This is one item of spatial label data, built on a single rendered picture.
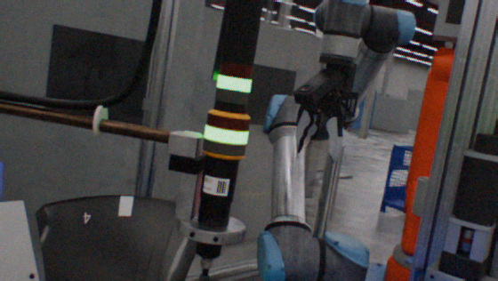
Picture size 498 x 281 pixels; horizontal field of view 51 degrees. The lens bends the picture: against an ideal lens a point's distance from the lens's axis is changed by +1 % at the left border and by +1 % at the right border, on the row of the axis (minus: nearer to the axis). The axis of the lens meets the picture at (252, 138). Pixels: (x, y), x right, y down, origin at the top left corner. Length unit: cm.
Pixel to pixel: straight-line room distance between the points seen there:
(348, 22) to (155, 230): 58
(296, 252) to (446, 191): 39
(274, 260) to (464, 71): 63
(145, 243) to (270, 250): 56
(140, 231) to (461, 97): 88
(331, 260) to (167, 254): 62
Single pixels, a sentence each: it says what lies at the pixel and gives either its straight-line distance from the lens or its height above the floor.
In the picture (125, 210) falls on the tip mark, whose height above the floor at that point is 142.
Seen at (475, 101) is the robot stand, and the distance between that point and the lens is 131.
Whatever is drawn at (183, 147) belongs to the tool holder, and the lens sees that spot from 52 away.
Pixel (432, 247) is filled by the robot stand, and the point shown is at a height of 128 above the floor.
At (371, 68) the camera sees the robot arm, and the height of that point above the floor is 168.
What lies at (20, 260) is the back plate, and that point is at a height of 129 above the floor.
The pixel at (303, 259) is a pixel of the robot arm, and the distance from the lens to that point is 122.
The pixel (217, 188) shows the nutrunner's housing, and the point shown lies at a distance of 51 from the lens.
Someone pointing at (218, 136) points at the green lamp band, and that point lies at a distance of 50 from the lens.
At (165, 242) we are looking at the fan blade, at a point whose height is 139.
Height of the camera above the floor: 162
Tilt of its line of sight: 7 degrees down
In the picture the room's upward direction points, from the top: 9 degrees clockwise
